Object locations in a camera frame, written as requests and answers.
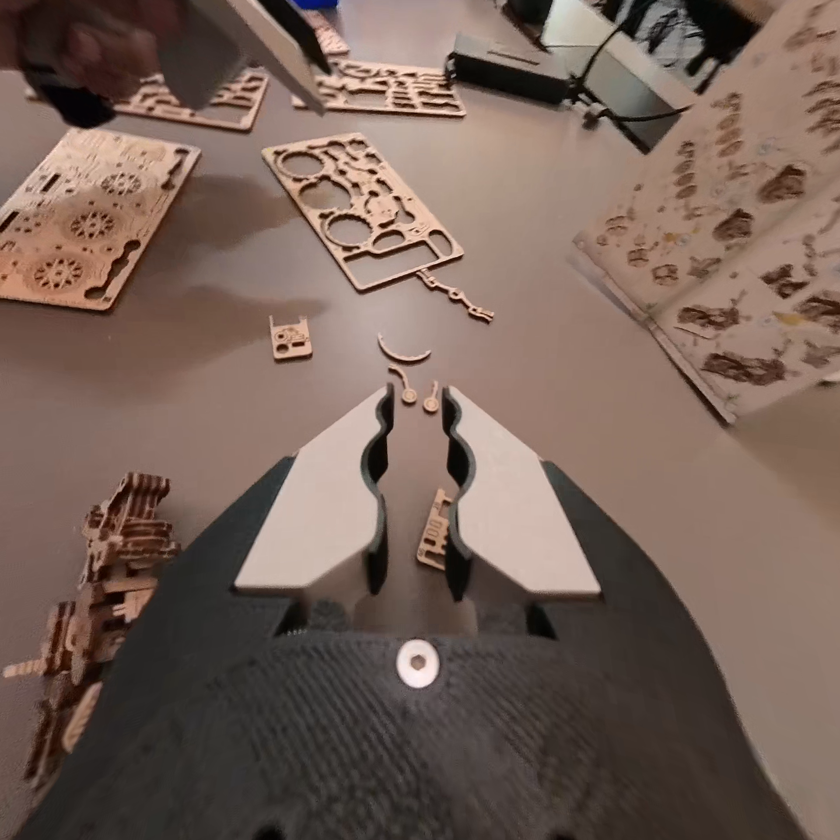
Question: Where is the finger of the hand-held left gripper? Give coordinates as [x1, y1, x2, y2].
[156, 0, 253, 110]
[230, 0, 333, 116]

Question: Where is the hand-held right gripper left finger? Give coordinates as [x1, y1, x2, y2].
[234, 386, 395, 618]

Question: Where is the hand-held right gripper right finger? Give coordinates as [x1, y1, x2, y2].
[443, 386, 602, 603]

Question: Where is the small square wooden piece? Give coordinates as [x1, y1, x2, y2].
[269, 315, 313, 362]

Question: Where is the person's left hand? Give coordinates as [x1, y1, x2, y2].
[0, 0, 188, 99]

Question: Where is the wooden puzzle sheet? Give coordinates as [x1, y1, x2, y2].
[26, 66, 270, 132]
[292, 59, 468, 119]
[305, 10, 350, 56]

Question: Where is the slotted wooden piece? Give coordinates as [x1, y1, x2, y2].
[416, 487, 462, 569]

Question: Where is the wooden sheet with gears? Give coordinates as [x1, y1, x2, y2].
[0, 128, 202, 313]

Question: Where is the curved toothed wooden piece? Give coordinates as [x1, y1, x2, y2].
[377, 332, 433, 364]

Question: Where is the wooden model assembly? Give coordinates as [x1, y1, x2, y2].
[0, 471, 182, 798]

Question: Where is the wavy wooden strip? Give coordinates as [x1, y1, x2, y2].
[415, 267, 495, 324]

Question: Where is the wooden sheet with round holes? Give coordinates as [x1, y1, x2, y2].
[262, 133, 466, 292]

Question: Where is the black power adapter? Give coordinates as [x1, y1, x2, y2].
[448, 31, 573, 106]

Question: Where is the white box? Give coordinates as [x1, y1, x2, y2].
[543, 0, 698, 153]

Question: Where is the instruction booklet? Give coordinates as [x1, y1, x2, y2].
[574, 0, 840, 425]

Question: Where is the dark equipment pile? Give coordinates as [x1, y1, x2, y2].
[591, 0, 775, 86]

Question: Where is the black cable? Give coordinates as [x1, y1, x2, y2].
[570, 16, 697, 129]

